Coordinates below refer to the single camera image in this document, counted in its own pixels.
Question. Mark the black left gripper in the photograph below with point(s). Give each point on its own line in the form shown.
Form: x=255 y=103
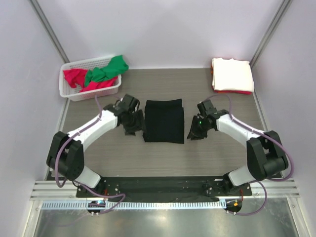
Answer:
x=139 y=125

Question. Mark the aluminium front rail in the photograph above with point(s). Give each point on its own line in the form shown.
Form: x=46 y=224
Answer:
x=48 y=190

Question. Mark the green t shirt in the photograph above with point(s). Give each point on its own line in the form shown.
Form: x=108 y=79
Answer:
x=115 y=67

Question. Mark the right aluminium frame post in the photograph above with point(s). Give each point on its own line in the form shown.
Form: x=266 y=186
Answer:
x=277 y=18

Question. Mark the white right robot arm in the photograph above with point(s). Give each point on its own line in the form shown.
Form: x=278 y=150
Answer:
x=265 y=155

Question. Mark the aluminium frame post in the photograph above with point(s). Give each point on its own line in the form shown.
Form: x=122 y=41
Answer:
x=49 y=30
x=277 y=18

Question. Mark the folded white t shirt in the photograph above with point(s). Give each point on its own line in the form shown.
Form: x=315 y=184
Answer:
x=231 y=74

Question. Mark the white slotted cable duct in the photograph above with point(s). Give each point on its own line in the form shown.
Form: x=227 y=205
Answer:
x=98 y=205

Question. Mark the white perforated plastic basket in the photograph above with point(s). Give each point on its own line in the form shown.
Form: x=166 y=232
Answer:
x=74 y=94

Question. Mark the left aluminium frame post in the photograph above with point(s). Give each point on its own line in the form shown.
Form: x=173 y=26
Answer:
x=49 y=30

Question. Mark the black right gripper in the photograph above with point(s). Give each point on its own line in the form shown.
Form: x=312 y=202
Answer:
x=194 y=133

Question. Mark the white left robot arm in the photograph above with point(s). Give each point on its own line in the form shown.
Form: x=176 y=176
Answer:
x=66 y=153

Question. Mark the black t shirt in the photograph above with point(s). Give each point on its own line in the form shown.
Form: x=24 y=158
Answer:
x=164 y=121

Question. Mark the pink t shirt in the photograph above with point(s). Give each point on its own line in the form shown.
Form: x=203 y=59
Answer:
x=75 y=77

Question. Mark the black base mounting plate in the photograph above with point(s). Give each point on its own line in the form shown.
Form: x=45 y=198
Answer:
x=170 y=189

